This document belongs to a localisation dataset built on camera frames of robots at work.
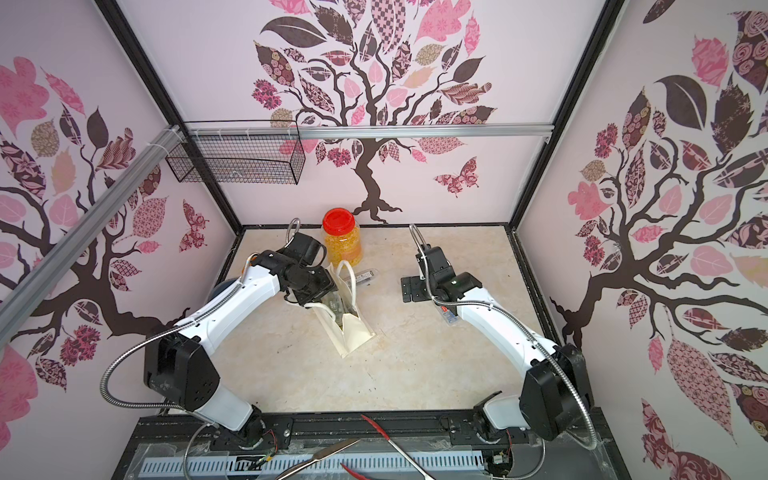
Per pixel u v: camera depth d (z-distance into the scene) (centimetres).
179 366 42
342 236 98
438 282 61
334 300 88
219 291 73
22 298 50
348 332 84
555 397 41
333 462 70
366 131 93
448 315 94
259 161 81
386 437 72
